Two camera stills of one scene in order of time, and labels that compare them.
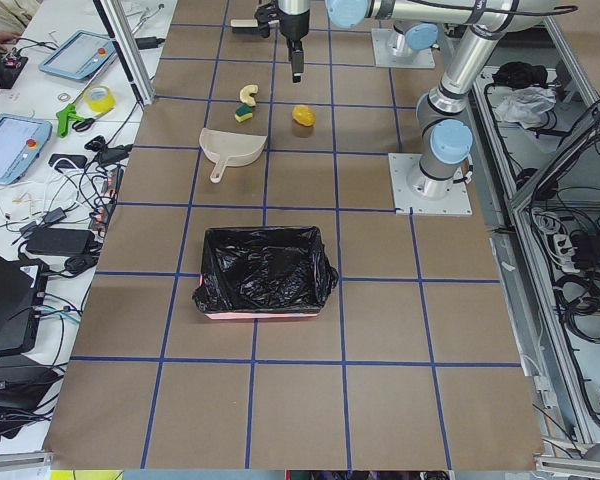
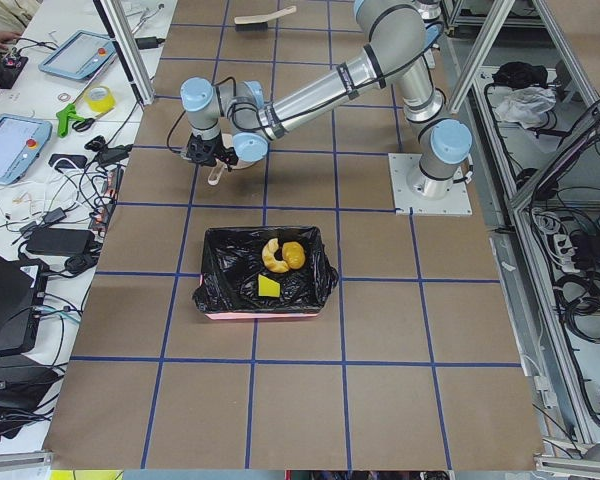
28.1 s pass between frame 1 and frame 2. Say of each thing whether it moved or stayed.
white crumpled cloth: stayed
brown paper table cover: stayed
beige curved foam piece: moved
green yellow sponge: moved
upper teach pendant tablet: stayed
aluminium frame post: stayed
